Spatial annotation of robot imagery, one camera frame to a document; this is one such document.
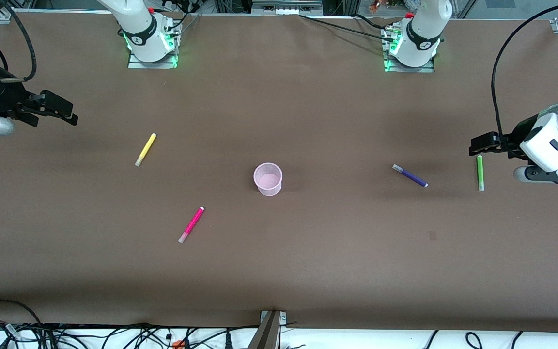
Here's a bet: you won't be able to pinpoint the purple marker pen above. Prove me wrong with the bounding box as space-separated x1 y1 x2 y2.
392 164 429 188

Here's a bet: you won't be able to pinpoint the pink marker pen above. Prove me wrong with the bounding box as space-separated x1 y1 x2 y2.
178 206 205 244

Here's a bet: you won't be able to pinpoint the pink cup pen holder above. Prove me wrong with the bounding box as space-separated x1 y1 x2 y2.
253 162 283 197

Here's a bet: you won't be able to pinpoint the yellow marker pen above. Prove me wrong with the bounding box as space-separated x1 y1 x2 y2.
135 133 157 167

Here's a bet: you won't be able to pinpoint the white power strip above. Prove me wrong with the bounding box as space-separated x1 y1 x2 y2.
252 0 324 16

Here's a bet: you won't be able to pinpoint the aluminium profile leg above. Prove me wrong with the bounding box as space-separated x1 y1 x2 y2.
248 312 282 349

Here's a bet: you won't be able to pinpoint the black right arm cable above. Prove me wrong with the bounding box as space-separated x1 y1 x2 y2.
0 2 37 83

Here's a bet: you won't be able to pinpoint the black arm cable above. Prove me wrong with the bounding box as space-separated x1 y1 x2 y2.
0 2 37 83
491 1 558 139

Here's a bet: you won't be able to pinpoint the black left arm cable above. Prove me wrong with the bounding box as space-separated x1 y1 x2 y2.
491 1 558 139

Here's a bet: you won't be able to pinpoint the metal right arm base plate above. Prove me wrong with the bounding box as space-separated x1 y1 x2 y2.
128 50 179 69

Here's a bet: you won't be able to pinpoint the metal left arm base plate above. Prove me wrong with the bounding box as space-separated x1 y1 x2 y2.
384 57 435 74

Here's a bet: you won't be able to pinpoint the black floor cable loop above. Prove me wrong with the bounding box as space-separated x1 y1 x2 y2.
0 299 43 326

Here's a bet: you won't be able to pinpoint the tangled black floor cables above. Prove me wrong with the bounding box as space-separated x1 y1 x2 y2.
0 321 260 349

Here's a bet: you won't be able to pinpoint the metal table edge bracket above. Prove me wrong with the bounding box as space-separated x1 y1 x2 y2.
260 310 288 325

